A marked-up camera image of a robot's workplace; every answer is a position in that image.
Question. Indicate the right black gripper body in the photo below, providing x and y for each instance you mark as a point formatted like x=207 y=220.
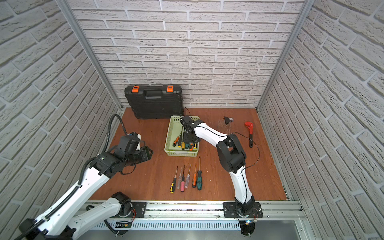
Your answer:
x=188 y=138

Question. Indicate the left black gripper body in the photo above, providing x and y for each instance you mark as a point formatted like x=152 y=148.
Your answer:
x=141 y=154

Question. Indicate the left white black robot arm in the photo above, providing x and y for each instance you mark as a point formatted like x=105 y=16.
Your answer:
x=60 y=221

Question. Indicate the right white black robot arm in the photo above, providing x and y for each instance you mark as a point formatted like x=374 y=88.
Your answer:
x=231 y=155

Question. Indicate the light green plastic bin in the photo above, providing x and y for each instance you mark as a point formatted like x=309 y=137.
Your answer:
x=174 y=130

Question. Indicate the clear red tester screwdriver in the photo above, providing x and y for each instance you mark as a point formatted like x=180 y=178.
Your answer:
x=188 y=178

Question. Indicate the orange black small screwdriver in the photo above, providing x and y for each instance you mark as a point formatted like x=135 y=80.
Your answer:
x=194 y=184

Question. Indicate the large green black screwdriver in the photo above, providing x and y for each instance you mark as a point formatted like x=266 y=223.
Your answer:
x=199 y=177

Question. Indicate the small black relay component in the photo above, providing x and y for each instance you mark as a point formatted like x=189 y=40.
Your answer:
x=228 y=120

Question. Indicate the black plastic tool case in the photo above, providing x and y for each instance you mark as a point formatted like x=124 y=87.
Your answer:
x=155 y=102

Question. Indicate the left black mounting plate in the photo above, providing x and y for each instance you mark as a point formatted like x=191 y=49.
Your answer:
x=131 y=209

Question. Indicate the black mounting plate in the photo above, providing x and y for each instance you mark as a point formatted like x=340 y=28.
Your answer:
x=131 y=209
x=236 y=210

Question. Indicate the red black pipe wrench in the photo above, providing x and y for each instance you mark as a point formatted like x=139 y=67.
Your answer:
x=249 y=125

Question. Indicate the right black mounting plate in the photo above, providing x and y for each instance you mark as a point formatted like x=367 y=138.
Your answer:
x=236 y=210

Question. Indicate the clear handle tester screwdriver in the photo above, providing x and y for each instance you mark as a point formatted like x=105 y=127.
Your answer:
x=179 y=180

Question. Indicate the pink handle screwdriver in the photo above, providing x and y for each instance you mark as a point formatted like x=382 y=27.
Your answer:
x=182 y=188

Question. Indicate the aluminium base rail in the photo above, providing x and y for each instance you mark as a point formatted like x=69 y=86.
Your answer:
x=204 y=215

